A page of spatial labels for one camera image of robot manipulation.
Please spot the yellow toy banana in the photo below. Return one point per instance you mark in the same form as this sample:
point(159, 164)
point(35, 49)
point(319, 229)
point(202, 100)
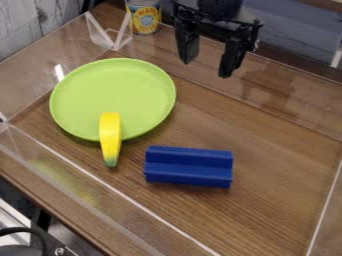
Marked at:
point(110, 136)

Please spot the blue grooved block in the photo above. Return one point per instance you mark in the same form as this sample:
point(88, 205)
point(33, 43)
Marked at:
point(192, 166)

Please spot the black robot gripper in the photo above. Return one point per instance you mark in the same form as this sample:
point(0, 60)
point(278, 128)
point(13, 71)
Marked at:
point(223, 19)

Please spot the green round plate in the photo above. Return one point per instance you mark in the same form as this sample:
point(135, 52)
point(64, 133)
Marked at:
point(128, 86)

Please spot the clear acrylic tray wall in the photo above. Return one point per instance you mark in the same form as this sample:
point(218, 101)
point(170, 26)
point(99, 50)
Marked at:
point(110, 219)

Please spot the clear acrylic corner bracket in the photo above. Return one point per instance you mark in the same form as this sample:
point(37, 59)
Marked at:
point(111, 39)

